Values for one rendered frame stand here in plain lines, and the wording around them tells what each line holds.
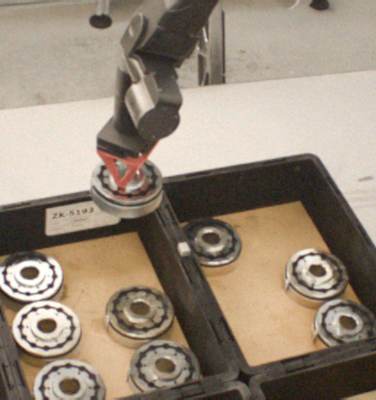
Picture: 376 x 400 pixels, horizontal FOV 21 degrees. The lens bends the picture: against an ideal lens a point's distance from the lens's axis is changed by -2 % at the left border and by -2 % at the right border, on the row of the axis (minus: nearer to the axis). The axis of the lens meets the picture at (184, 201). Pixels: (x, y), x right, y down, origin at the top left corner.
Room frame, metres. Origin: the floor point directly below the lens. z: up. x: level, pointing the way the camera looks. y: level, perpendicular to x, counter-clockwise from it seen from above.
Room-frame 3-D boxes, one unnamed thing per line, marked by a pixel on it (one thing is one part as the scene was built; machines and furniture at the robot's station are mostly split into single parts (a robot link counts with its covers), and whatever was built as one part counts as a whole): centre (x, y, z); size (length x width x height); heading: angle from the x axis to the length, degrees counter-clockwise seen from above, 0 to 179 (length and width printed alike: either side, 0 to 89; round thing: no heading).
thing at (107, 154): (1.07, 0.09, 1.09); 0.07 x 0.07 x 0.09; 72
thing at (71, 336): (0.93, 0.17, 0.86); 0.10 x 0.10 x 0.01
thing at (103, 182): (1.08, 0.09, 1.04); 0.10 x 0.10 x 0.01
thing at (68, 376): (0.83, 0.12, 0.86); 0.05 x 0.05 x 0.01
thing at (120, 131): (1.08, 0.09, 1.16); 0.10 x 0.07 x 0.07; 162
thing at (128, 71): (1.07, 0.09, 1.22); 0.07 x 0.06 x 0.07; 25
